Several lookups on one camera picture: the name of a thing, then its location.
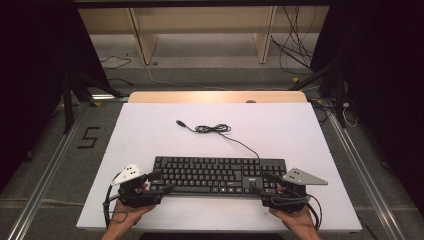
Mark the short silver metal bar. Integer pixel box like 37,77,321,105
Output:
91,93,130,102

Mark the person's left hand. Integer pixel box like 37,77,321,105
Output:
111,201,156,228

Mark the white cable with plug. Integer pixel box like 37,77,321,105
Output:
341,101,360,129

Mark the black keyboard cable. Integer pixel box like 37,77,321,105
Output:
175,119,261,160

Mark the wooden table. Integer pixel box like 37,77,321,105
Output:
127,90,309,104

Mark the wooden shelf unit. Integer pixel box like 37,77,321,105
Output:
77,5,331,66

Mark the white table board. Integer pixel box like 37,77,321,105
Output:
75,102,364,234

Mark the bundle of black hanging cables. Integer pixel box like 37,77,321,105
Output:
269,5,322,77

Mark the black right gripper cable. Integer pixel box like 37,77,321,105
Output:
305,193,324,232

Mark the thin black floor cable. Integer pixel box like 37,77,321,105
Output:
99,55,133,70

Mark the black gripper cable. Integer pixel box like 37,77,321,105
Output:
102,172,123,230
305,193,324,232

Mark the person's right hand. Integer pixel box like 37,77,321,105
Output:
268,207,316,231

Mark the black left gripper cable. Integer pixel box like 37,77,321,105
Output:
102,172,123,230

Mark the black metal stand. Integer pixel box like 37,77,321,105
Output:
60,64,125,135
287,54,350,130

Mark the black computer keyboard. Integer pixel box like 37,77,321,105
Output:
149,155,290,199

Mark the metal floor rail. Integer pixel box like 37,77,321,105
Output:
325,108,407,240
5,112,88,240

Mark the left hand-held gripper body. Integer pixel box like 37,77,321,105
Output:
110,163,165,209

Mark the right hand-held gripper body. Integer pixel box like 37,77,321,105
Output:
260,167,329,214

